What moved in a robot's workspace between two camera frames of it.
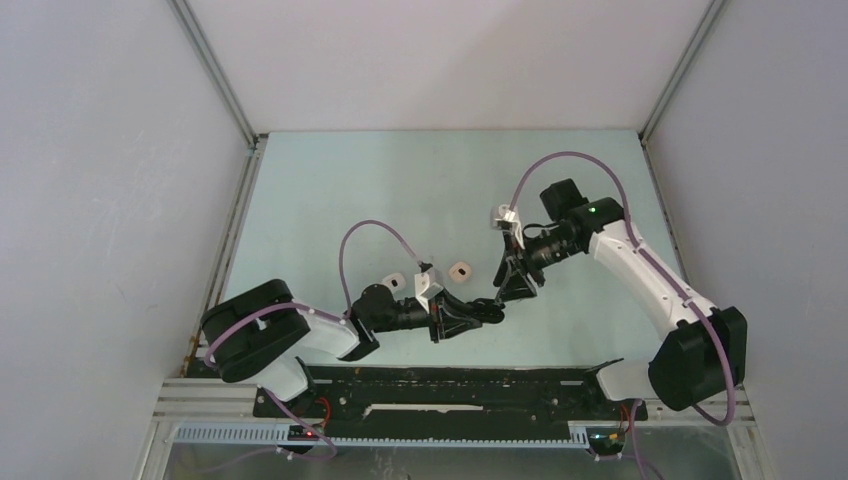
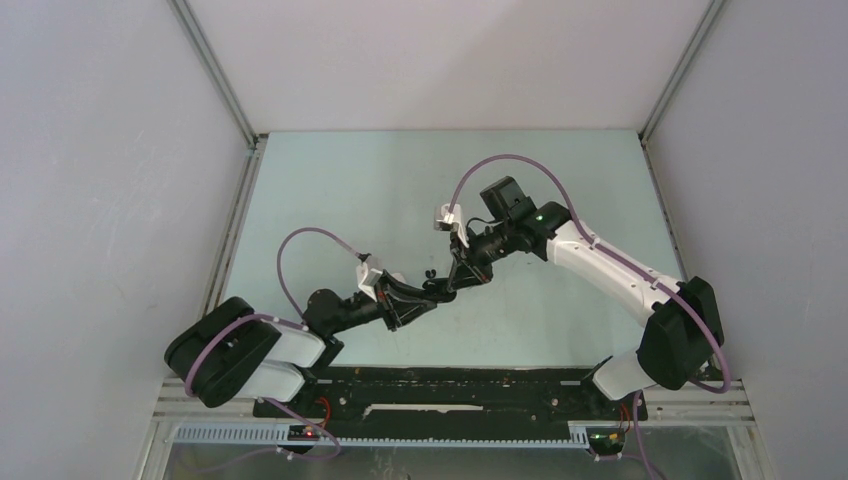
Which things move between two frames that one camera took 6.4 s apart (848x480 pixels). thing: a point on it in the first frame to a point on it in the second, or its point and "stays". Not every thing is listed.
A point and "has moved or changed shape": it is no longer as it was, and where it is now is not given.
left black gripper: (449, 325) to (405, 302)
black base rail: (444, 402) stays
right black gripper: (517, 284) to (472, 271)
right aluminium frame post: (692, 47) stays
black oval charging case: (487, 310) has moved or changed shape
